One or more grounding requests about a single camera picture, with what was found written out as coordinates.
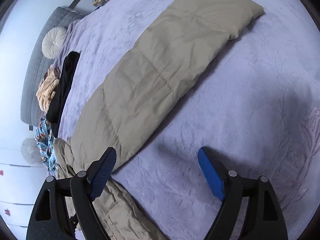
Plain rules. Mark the white drawer cabinet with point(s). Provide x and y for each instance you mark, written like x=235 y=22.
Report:
x=17 y=185

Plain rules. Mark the stack of books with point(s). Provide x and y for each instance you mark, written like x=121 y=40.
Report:
x=101 y=1

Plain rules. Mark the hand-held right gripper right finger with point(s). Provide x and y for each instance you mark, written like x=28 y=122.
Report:
x=210 y=172

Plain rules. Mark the beige quilted down coat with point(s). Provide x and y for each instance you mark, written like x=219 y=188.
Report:
x=155 y=80

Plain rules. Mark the purple plush blanket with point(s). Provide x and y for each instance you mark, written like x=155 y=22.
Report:
x=250 y=105

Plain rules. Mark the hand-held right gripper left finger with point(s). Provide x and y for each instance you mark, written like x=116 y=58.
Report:
x=103 y=170

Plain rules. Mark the beige patterned cloth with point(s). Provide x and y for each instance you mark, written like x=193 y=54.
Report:
x=47 y=87

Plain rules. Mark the blue cartoon print garment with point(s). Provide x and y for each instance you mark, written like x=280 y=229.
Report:
x=46 y=145

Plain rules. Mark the grey quilted headboard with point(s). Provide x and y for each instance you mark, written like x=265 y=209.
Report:
x=32 y=75

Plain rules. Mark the round white cushion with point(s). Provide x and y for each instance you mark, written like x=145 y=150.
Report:
x=53 y=42

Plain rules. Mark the black garment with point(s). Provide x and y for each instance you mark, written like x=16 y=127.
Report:
x=63 y=85

